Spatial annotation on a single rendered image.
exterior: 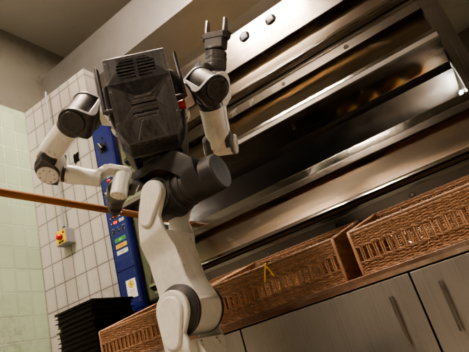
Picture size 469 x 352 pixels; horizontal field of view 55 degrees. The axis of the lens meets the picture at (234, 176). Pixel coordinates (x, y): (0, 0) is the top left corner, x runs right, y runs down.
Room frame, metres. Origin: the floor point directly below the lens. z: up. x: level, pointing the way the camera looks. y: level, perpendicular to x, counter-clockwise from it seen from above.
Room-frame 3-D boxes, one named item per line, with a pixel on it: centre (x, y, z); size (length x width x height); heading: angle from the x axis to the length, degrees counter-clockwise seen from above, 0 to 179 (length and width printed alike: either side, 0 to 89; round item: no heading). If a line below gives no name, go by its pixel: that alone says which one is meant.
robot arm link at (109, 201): (1.70, 0.50, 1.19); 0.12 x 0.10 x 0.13; 29
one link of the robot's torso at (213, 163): (1.30, 0.16, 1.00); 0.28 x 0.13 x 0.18; 64
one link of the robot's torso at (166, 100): (1.29, 0.21, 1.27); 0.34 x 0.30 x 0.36; 98
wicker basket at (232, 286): (1.83, -0.11, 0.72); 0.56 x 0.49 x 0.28; 64
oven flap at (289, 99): (2.09, -0.21, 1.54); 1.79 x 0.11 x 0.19; 64
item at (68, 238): (2.71, 1.16, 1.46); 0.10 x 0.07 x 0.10; 64
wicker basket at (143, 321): (2.10, 0.42, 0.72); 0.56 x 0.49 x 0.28; 63
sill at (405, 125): (2.11, -0.22, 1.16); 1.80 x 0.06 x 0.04; 64
